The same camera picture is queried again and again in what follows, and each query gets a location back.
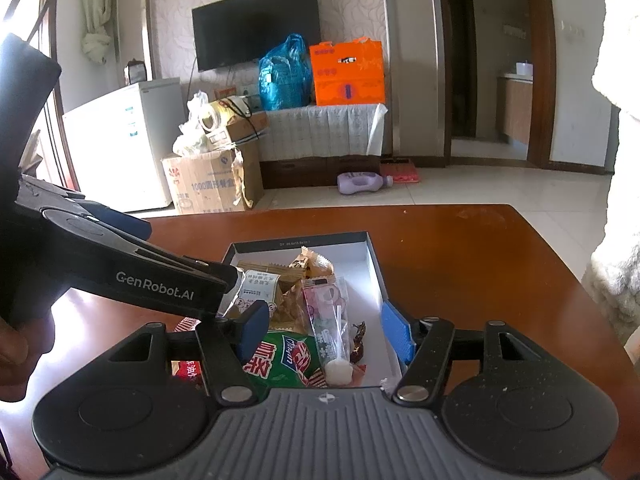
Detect dark red wrapped candy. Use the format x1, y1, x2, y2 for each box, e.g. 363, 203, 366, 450
349, 321, 369, 364

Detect orange gift box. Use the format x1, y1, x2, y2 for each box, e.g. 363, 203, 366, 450
309, 37, 387, 107

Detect purple plastic bottle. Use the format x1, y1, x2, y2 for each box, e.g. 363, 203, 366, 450
336, 171, 395, 196

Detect black wall television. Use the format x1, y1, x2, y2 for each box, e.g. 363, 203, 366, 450
191, 0, 322, 74

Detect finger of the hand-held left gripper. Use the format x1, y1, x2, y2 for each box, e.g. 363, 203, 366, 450
42, 209, 240, 287
90, 204, 153, 242

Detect wooden kitchen counter cabinet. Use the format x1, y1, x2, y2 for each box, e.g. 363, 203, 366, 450
496, 72, 534, 146

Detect golden brown snack packet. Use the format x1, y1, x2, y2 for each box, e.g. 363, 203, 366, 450
271, 279, 314, 334

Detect large cardboard box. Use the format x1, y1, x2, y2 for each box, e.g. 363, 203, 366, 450
161, 147, 264, 216

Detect white printed snack packet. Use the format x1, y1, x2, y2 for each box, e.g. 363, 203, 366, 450
225, 269, 282, 319

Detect brown and white snack packet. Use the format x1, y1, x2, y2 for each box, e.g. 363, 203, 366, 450
289, 249, 334, 282

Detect red floor mat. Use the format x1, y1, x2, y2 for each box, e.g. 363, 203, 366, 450
380, 160, 421, 184

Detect tan snack packet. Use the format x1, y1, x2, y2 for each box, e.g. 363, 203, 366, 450
236, 259, 307, 282

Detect red snack packet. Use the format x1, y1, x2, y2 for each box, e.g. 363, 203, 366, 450
171, 316, 211, 397

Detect small white fridge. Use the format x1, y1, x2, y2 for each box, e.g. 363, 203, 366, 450
62, 77, 184, 214

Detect green snack packet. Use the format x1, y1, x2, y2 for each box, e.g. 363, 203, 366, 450
244, 329, 327, 389

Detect pink clear candy packet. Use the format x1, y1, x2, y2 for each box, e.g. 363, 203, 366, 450
301, 276, 352, 387

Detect grey-blue cardboard box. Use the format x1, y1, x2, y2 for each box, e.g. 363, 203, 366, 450
220, 231, 406, 392

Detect white patterned cabinet cloth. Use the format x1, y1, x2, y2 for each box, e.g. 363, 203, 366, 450
260, 103, 389, 161

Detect cream tied curtain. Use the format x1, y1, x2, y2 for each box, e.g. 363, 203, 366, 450
80, 0, 114, 66

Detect person's left hand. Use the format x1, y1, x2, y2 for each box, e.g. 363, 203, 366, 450
0, 316, 32, 404

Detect blue plastic bag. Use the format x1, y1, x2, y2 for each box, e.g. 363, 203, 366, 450
258, 33, 314, 112

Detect white crumpled plastic bag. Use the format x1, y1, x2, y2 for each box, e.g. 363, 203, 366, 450
172, 91, 216, 159

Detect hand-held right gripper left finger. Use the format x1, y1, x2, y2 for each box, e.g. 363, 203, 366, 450
102, 299, 272, 407

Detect brown wooden door frame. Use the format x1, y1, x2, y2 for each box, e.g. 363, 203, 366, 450
522, 0, 557, 164

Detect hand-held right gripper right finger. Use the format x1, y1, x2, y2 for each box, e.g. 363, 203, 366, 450
380, 300, 547, 407

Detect small flat cardboard box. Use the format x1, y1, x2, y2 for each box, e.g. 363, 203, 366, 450
205, 112, 271, 149

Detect cream yellow packaged roll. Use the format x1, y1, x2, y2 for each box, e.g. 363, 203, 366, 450
200, 97, 251, 134

